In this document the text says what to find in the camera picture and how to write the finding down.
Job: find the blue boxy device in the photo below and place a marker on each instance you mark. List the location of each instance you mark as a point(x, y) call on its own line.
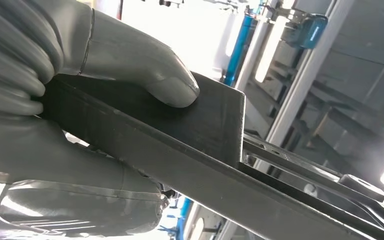
point(311, 31)

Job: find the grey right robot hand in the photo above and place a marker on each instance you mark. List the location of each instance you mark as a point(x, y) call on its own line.
point(62, 159)

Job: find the white frame post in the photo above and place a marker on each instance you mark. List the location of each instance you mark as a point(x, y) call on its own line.
point(298, 92)

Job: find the blue round post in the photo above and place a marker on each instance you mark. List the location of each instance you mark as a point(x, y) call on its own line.
point(238, 49)

